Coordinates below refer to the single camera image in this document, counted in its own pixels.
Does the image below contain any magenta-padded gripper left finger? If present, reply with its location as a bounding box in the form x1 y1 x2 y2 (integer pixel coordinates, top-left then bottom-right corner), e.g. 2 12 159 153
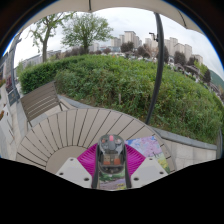
54 143 101 190

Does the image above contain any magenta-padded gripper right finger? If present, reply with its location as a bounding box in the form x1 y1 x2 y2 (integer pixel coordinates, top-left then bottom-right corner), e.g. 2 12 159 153
123 143 169 189

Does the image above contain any grey transparent computer mouse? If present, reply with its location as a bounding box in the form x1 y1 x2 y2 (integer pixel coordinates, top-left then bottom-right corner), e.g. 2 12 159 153
97 134 127 175

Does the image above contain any cherry blossom print mouse pad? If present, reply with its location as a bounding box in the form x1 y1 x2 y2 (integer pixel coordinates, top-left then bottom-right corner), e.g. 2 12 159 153
98 134 172 191

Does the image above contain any brown slatted wooden chair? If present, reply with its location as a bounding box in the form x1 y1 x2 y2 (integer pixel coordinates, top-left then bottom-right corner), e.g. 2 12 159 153
19 80 73 129

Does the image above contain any green hedge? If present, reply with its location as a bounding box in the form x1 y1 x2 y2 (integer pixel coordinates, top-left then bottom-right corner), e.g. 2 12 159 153
18 54 224 146

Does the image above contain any black curved parasol pole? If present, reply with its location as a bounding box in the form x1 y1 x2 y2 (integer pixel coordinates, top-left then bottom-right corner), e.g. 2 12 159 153
144 12 166 126

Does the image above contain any thin sparse-leaved tree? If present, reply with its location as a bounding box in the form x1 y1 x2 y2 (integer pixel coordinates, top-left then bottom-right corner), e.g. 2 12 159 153
28 11 76 63

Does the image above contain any group of beige apartment buildings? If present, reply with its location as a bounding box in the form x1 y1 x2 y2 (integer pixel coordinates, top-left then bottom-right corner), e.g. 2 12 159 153
109 30 201 63

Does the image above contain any round leafy green tree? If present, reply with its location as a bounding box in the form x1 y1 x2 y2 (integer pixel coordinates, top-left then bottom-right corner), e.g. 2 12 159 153
61 13 114 54

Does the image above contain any beige parasol canopy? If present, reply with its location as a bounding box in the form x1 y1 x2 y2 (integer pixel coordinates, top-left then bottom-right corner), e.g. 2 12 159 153
19 0 204 34

